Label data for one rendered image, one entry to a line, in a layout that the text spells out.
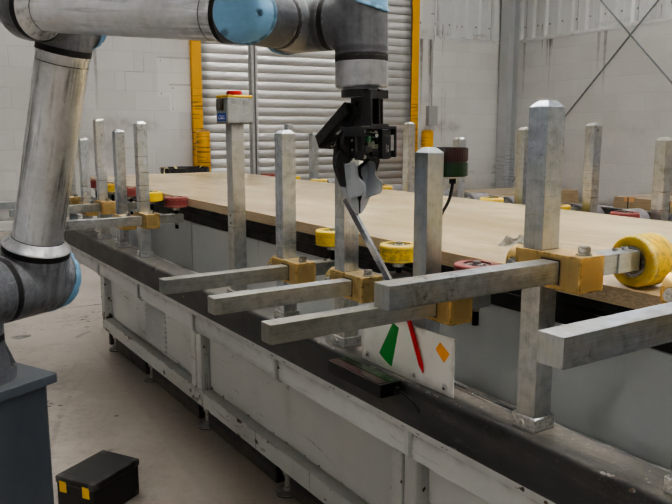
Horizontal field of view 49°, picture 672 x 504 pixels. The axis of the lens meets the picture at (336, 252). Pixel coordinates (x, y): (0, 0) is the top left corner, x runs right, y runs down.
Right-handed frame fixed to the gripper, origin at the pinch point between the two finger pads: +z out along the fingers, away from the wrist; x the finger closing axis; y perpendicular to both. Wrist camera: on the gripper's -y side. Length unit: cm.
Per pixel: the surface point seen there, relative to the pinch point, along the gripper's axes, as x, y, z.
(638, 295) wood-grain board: 21.9, 41.8, 11.6
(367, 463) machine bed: 31, -41, 72
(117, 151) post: 6, -163, -8
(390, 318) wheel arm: -4.3, 15.7, 16.5
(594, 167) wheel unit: 116, -40, -2
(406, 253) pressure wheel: 16.7, -6.9, 11.0
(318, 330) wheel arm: -17.8, 15.8, 16.4
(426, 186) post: 6.0, 12.0, -3.8
